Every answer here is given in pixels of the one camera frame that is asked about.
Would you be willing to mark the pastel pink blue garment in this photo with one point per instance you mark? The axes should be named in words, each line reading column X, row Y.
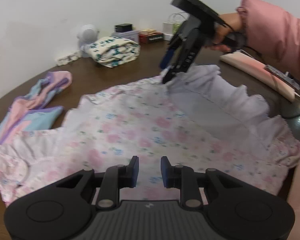
column 37, row 120

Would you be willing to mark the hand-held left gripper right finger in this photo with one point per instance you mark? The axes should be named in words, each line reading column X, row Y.
column 164, row 173

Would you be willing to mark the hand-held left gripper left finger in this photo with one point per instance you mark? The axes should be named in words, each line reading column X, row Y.
column 134, row 172

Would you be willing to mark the cream green floral folded cloth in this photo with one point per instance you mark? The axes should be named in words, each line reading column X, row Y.
column 110, row 52

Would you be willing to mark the white charger block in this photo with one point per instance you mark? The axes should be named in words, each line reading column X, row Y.
column 168, row 30

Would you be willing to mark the pink floral dress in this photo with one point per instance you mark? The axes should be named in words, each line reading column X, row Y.
column 140, row 130

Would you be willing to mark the tan paper packets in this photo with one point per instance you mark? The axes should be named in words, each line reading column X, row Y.
column 148, row 31

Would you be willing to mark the person's right forearm pink sleeve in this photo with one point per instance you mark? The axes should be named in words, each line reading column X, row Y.
column 272, row 30

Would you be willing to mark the dark red box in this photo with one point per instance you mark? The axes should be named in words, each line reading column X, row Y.
column 151, row 38

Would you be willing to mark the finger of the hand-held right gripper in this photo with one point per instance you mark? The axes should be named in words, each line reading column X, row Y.
column 167, row 58
column 170, row 73

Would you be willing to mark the black power adapter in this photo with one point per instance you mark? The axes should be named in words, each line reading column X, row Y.
column 123, row 27

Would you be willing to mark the person's right hand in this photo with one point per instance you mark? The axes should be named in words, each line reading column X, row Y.
column 231, row 21

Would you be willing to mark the white round speaker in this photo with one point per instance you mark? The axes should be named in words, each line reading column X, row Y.
column 88, row 33

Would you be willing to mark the pink notebook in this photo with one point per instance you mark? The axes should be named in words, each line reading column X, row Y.
column 242, row 61

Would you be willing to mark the green spray bottle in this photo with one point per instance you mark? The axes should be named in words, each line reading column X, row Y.
column 176, row 28

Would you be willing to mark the decorated tin box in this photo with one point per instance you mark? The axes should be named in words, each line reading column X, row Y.
column 130, row 34

